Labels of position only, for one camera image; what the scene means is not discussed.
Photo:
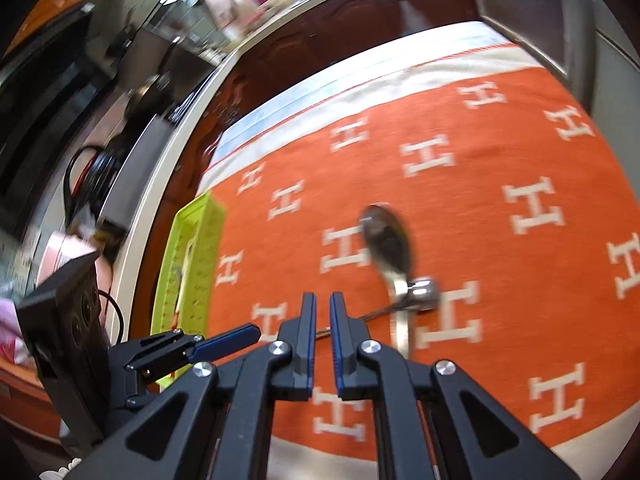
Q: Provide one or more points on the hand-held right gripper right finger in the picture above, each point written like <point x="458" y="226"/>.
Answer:
<point x="345" y="360"/>

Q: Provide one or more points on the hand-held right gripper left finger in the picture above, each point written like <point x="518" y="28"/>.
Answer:
<point x="300" y="355"/>

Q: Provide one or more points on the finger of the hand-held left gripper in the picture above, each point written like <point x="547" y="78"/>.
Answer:
<point x="227" y="341"/>

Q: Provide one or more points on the green plastic utensil tray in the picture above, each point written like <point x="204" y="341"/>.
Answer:
<point x="200" y="260"/>

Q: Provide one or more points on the small steel spoon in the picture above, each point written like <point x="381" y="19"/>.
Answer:
<point x="387" y="240"/>

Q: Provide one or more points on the pink rice cooker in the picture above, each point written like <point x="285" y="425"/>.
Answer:
<point x="70" y="255"/>

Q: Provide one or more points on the stainless steel panel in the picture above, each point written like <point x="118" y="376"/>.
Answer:
<point x="135" y="175"/>

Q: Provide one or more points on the orange patterned blanket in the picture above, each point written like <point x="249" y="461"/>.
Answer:
<point x="500" y="260"/>

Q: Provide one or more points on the black range hood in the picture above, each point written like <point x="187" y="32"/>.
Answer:
<point x="40" y="85"/>

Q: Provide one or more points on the black wok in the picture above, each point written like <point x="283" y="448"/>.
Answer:
<point x="147" y="95"/>

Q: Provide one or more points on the grey kitchen appliance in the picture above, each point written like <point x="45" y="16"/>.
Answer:
<point x="530" y="10"/>

